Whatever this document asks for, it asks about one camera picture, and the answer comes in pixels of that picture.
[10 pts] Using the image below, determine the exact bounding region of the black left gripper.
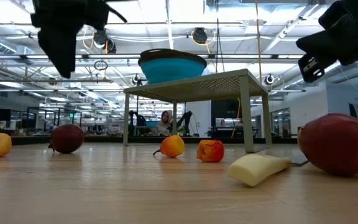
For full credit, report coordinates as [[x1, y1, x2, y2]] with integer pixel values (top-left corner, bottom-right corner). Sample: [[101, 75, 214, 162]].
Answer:
[[30, 0, 110, 80]]

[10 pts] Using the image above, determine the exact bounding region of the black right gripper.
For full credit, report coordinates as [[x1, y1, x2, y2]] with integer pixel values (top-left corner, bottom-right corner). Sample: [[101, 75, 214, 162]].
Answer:
[[296, 0, 358, 84]]

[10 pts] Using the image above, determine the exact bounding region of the blue collapsible colander grey rim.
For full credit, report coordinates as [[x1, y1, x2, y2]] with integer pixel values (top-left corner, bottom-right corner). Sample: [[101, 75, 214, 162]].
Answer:
[[137, 48, 208, 85]]

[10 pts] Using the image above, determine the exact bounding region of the black display panel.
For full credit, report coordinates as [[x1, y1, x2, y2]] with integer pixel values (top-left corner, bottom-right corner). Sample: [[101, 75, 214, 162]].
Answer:
[[210, 100, 241, 128]]

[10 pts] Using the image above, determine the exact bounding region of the person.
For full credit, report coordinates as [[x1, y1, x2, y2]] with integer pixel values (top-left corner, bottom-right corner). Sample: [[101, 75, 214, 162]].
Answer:
[[156, 110, 176, 136]]

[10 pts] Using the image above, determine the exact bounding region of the pale green perforated metal shelf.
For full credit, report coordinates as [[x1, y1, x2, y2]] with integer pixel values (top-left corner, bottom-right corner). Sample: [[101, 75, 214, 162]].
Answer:
[[122, 68, 273, 154]]

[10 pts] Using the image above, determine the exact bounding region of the small red pepper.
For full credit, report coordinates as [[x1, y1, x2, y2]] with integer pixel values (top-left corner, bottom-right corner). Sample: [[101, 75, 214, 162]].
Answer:
[[196, 139, 225, 163]]

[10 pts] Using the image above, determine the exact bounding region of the black hanging cable loop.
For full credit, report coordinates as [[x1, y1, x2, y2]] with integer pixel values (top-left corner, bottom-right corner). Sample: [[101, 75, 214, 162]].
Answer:
[[93, 60, 109, 72]]

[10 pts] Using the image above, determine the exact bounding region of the yellow hanging cable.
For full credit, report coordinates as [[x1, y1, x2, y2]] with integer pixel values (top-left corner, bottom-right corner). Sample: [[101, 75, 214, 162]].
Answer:
[[230, 0, 263, 139]]

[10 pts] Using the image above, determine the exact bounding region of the black aluminium table frame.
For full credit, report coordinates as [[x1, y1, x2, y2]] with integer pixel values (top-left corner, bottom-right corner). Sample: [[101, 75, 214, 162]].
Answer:
[[11, 135, 298, 145]]

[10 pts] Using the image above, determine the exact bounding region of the knife with cream handle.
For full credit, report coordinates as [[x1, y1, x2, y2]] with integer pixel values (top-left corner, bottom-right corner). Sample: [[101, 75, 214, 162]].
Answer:
[[227, 153, 310, 188]]

